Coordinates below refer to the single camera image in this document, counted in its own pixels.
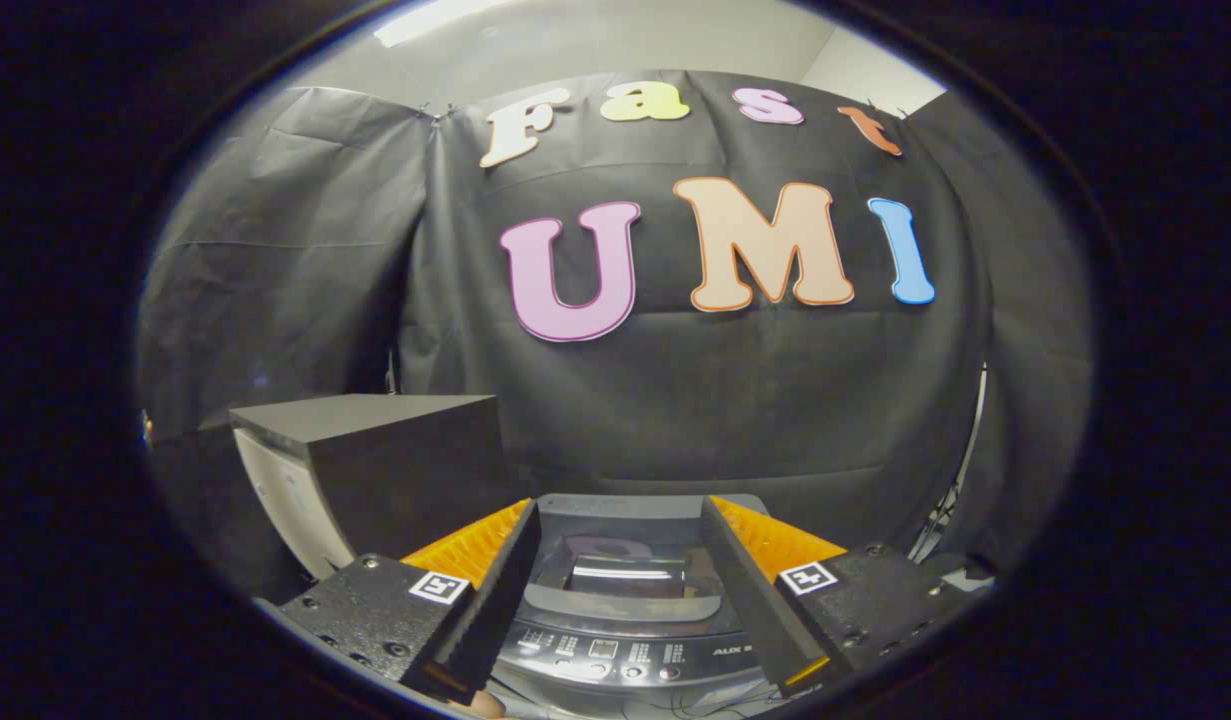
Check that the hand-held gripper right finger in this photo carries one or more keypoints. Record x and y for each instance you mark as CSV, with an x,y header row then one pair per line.
x,y
755,610

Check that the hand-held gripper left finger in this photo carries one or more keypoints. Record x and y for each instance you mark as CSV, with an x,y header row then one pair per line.
x,y
490,610

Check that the grey washing machine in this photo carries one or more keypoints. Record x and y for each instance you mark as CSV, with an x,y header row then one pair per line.
x,y
615,660

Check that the dark cabinet with white door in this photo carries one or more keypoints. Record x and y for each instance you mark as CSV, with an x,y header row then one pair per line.
x,y
405,470

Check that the black backdrop cloth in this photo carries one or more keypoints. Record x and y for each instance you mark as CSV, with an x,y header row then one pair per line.
x,y
725,400

